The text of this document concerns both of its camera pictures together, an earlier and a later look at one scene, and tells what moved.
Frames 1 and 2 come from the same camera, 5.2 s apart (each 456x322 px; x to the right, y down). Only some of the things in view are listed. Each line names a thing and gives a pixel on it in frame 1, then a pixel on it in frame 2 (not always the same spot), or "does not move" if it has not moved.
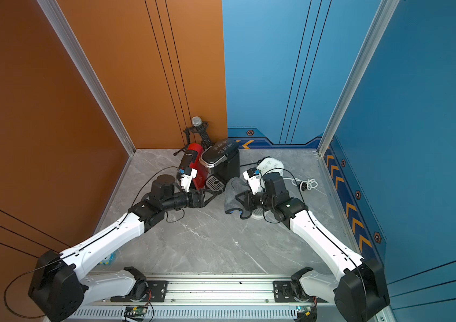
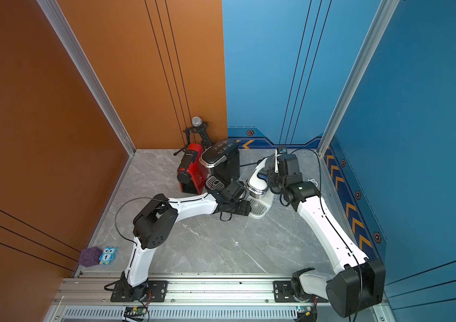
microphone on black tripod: x=200 y=127 does not move
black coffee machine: x=222 y=162 does not move
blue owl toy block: x=109 y=259 does not move
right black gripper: x=249 y=204 to x=270 y=178
